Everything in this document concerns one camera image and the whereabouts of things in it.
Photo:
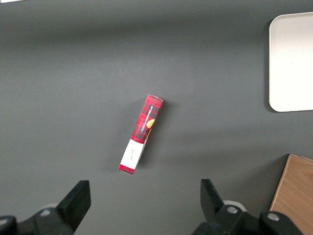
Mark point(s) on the white rectangular tray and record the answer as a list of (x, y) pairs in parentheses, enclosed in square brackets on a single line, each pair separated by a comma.
[(293, 63)]

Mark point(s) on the light wooden drawer cabinet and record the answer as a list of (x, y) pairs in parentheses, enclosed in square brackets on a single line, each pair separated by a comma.
[(296, 191)]

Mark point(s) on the red plaid shortbread box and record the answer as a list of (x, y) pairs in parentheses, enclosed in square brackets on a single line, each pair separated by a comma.
[(146, 117)]

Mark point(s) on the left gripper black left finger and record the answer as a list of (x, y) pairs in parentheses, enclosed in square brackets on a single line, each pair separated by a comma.
[(71, 208)]

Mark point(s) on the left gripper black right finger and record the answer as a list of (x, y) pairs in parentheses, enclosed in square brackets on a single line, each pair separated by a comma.
[(215, 210)]

